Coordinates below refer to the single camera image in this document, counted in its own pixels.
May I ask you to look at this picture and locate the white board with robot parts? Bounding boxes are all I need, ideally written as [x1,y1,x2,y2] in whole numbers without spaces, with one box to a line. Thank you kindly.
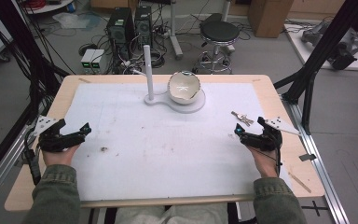
[283,19,358,73]

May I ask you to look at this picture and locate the slim black computer tower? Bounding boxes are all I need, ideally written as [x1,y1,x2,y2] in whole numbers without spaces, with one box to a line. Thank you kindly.
[133,5,154,49]

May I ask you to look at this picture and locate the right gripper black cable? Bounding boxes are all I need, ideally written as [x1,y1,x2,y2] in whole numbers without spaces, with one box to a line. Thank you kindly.
[251,146,283,175]

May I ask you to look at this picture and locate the white table mat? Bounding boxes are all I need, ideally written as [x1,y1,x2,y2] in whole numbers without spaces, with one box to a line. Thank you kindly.
[61,81,294,203]

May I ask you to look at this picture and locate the white power supply box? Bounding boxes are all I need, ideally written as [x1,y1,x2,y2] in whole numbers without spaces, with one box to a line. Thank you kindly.
[89,49,105,75]
[80,49,97,75]

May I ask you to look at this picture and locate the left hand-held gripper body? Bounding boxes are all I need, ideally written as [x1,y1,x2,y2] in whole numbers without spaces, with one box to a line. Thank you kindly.
[32,115,77,154]

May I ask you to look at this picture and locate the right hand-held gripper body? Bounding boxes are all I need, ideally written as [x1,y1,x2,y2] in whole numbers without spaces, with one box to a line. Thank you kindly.
[247,116,302,152]

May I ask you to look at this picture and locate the person's legs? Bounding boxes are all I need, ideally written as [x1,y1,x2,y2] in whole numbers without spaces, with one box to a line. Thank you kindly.
[114,203,230,224]

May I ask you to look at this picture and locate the wooden table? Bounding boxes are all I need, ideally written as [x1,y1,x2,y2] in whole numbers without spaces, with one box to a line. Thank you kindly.
[4,74,326,213]

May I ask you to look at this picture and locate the aluminium rail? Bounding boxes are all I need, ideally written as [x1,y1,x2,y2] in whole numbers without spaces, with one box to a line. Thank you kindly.
[281,94,351,224]
[0,120,34,216]

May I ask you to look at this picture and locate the bunch of metal keys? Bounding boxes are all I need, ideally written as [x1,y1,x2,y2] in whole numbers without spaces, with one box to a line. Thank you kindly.
[230,110,255,127]

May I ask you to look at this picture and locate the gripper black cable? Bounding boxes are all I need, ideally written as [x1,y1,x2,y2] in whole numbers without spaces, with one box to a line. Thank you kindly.
[251,146,283,175]
[22,125,43,187]

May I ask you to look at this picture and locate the black round stool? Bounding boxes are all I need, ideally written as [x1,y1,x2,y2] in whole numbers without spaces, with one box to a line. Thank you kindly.
[191,20,241,76]

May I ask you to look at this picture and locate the white stand with pole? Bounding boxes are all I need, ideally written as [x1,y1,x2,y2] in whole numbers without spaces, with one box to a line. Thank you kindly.
[142,44,207,115]

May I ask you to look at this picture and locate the wooden cabinet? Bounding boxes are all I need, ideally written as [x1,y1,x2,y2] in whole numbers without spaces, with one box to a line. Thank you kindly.
[247,0,296,39]

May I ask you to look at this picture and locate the white ceramic bowl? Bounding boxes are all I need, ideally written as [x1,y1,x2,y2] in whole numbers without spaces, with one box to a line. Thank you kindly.
[166,70,202,105]

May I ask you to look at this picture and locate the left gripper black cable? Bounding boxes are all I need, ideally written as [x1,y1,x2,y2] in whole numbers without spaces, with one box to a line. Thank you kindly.
[22,125,43,187]

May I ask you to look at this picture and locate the person's right hand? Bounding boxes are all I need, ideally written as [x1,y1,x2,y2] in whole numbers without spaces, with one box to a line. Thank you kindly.
[247,145,282,179]

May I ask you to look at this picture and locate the large black computer tower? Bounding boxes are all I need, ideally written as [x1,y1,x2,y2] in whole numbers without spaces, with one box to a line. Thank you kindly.
[106,7,135,62]

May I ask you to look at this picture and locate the black metal frame strut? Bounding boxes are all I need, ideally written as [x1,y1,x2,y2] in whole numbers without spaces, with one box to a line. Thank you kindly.
[0,0,71,116]
[273,0,358,135]

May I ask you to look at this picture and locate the person's left hand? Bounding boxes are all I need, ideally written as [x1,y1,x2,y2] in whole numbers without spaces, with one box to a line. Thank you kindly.
[41,144,82,168]

